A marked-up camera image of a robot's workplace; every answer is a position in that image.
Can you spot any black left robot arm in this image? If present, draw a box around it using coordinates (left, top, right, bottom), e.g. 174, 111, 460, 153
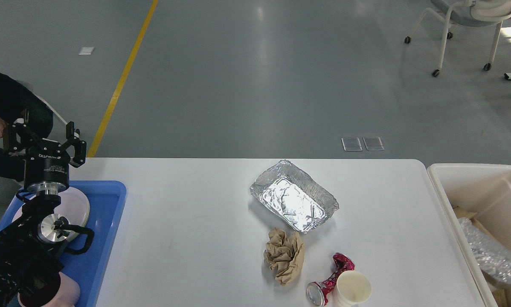
0, 111, 94, 307

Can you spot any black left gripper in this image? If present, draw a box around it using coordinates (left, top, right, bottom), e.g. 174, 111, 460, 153
3, 112, 87, 194

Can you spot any white chair on left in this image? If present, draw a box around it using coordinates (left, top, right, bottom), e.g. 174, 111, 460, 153
16, 80, 68, 126

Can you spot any crushed red soda can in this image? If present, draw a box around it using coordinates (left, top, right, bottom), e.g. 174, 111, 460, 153
306, 252, 355, 307

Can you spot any clear floor plate left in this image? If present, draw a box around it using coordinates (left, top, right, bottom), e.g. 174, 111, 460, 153
341, 137, 363, 152

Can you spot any pink plate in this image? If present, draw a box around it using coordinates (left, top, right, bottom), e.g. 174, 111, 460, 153
12, 182, 90, 245

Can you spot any clear floor plate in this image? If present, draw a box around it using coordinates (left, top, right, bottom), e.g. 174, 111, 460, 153
363, 136, 385, 151
341, 137, 363, 152

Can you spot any seated person in black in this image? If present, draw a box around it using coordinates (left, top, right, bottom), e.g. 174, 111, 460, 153
0, 72, 53, 183

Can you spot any blue plastic tray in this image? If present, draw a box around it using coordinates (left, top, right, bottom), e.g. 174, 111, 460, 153
0, 181, 126, 307

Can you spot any aluminium foil tray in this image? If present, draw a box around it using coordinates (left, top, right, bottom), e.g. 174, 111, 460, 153
250, 159, 340, 234

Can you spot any white paper cup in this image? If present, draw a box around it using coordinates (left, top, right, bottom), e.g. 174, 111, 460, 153
332, 270, 372, 307

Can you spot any brown paper bag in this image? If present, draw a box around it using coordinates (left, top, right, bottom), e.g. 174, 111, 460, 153
453, 206, 508, 307

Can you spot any clear floor plate right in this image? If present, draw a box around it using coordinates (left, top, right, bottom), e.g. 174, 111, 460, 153
363, 136, 385, 151

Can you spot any pink mug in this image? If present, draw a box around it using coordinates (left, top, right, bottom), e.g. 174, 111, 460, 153
17, 272, 80, 307

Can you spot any crumpled brown paper ball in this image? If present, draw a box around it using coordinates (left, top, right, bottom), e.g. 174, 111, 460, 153
264, 228, 305, 286

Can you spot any white office chair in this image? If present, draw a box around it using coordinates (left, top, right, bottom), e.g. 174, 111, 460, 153
404, 0, 511, 77

